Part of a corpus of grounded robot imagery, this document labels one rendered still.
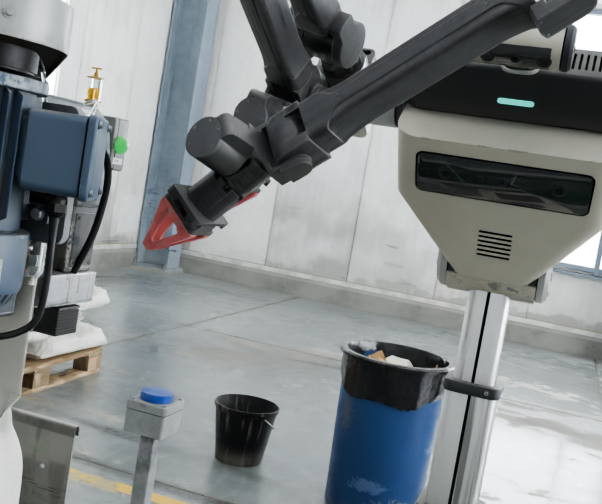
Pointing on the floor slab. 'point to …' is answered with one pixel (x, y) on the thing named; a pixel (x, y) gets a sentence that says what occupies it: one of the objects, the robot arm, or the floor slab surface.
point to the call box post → (145, 470)
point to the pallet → (35, 369)
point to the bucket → (243, 428)
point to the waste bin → (384, 423)
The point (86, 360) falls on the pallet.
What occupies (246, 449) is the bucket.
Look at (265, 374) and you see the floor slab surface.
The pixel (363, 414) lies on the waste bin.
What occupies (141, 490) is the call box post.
